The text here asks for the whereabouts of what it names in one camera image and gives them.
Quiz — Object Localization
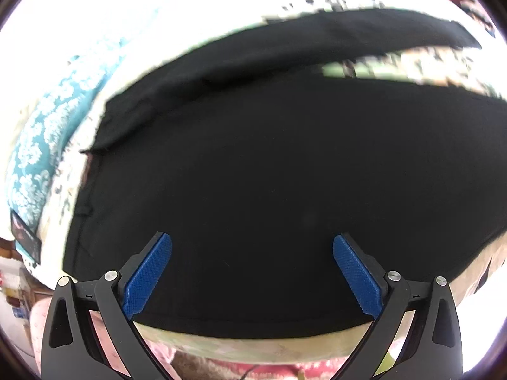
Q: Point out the dark smartphone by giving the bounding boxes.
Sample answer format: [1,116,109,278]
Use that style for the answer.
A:
[10,211,42,267]

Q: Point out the floral leaf bed sheet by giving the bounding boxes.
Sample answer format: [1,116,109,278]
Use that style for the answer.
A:
[8,0,507,367]

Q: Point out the black pants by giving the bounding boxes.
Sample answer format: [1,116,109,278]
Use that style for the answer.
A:
[61,8,507,331]

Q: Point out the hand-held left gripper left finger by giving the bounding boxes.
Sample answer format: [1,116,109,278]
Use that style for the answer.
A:
[41,231,173,380]

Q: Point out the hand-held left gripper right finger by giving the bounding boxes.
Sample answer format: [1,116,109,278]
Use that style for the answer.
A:
[328,233,465,380]

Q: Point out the teal damask pillow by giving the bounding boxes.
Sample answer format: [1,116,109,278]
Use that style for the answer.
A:
[6,53,129,248]

